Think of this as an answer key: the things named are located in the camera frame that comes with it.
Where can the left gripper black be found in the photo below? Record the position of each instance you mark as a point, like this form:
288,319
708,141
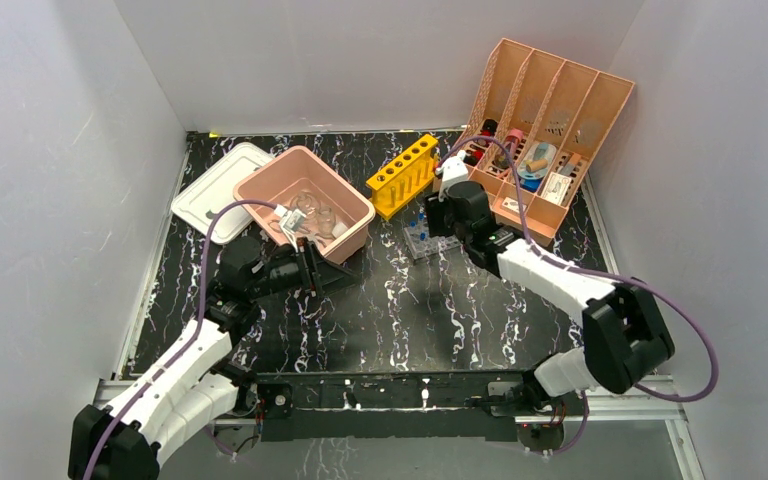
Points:
319,277

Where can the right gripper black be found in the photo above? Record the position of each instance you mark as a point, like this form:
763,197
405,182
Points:
434,207

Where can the clear glass bottle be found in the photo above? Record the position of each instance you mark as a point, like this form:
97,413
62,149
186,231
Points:
326,221

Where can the pink plastic bin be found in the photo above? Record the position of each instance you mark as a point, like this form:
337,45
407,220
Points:
337,216

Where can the white bin lid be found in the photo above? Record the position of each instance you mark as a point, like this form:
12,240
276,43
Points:
199,202

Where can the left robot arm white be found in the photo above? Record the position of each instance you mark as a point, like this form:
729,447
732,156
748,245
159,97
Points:
135,433

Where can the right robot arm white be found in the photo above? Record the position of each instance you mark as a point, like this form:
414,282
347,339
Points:
624,336

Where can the clear acrylic tube rack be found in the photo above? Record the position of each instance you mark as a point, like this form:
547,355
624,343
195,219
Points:
433,245

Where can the yellow test tube rack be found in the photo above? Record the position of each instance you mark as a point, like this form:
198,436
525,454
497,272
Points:
398,182

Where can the red black bottle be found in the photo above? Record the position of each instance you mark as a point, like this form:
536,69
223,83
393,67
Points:
475,149

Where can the white label box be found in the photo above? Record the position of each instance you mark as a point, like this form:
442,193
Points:
556,188

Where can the pink desk organizer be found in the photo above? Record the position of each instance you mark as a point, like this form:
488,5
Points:
551,99

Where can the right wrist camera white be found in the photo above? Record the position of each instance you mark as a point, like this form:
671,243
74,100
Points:
451,172

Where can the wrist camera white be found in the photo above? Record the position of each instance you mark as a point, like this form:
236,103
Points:
290,221
451,172

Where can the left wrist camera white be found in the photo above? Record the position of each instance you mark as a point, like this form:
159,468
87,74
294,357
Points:
290,221

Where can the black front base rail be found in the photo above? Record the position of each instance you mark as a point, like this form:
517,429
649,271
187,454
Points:
445,404

